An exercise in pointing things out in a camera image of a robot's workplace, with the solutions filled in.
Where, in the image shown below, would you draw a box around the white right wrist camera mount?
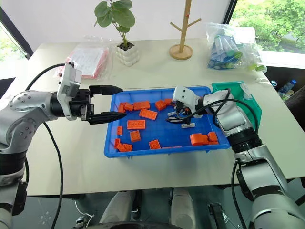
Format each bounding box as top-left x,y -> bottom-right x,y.
172,86 -> 203,119

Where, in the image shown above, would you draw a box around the blue plastic bin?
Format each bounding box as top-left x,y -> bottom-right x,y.
103,86 -> 232,160

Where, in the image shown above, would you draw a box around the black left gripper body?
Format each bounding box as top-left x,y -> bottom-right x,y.
69,88 -> 95,123

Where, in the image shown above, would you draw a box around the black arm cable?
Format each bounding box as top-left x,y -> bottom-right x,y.
177,87 -> 262,229
24,62 -> 68,229

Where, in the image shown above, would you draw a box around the grey rounded robot leg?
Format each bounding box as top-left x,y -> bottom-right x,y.
170,187 -> 197,229
98,190 -> 144,225

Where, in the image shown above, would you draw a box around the clear bag of blue items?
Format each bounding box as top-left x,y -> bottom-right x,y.
205,22 -> 268,73

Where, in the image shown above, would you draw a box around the green plastic bin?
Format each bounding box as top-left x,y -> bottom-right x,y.
211,81 -> 263,135

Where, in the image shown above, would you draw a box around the green leafy plant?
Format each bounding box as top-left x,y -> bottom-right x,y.
94,0 -> 137,48

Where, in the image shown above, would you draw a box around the big orange toy brick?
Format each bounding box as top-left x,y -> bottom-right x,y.
189,133 -> 209,147

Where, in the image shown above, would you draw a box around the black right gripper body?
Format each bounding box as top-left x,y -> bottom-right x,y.
175,100 -> 193,118

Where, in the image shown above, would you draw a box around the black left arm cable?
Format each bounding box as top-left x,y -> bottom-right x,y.
24,62 -> 68,229

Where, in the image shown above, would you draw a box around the white plant pot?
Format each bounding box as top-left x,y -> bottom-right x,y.
114,42 -> 140,67

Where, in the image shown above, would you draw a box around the clear water bottle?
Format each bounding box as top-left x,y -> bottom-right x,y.
277,79 -> 299,95

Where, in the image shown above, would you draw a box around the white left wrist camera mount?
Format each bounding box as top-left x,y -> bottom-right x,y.
58,61 -> 82,121

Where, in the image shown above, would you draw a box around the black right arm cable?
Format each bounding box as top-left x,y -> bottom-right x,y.
177,87 -> 262,229

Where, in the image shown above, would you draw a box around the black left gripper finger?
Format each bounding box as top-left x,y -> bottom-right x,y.
87,111 -> 127,126
89,84 -> 124,97

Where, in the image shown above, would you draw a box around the pink papers in clear bag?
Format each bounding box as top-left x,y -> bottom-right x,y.
54,35 -> 114,81

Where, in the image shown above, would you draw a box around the wooden branch stand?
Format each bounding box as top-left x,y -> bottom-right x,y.
169,0 -> 202,61

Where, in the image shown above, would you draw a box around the black window frame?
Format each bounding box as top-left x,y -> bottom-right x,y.
0,4 -> 34,61

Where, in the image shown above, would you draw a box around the dark chair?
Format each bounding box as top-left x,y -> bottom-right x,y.
284,84 -> 305,120

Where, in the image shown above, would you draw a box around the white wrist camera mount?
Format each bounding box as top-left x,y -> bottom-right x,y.
58,61 -> 82,121
172,86 -> 203,119

